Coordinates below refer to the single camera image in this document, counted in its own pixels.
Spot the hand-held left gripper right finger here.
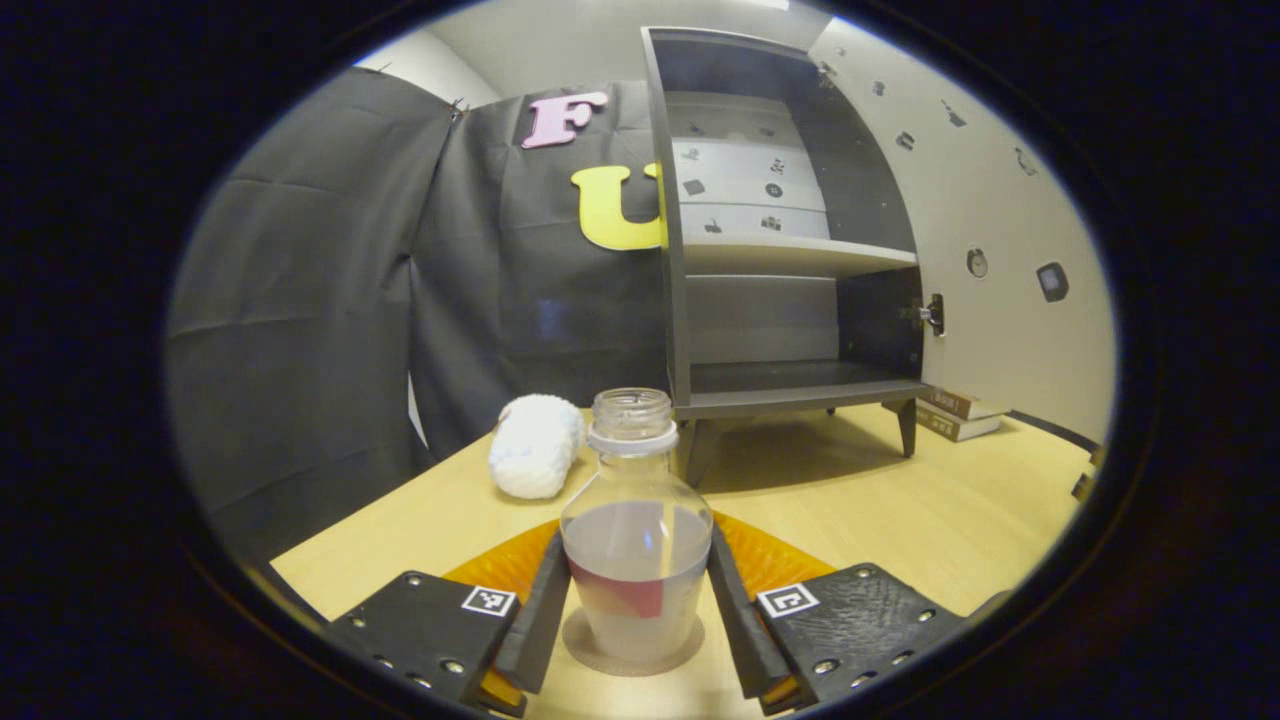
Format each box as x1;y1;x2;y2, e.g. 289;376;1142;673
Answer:
705;512;966;716

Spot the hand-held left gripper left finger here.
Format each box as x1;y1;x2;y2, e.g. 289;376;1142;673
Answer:
330;520;574;716

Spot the clear plastic bottle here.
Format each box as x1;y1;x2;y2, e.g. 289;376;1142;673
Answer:
560;388;714;666

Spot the dark grey cabinet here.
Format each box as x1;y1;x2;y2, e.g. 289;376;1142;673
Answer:
640;25;933;491

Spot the grey cabinet door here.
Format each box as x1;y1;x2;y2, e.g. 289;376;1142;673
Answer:
808;15;1118;448

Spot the white fluffy rolled towel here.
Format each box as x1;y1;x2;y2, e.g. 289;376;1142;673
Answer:
488;393;588;501

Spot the brown book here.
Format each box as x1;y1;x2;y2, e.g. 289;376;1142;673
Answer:
918;385;1011;422

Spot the black backdrop cloth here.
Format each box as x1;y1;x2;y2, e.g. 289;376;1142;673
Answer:
165;65;673;566

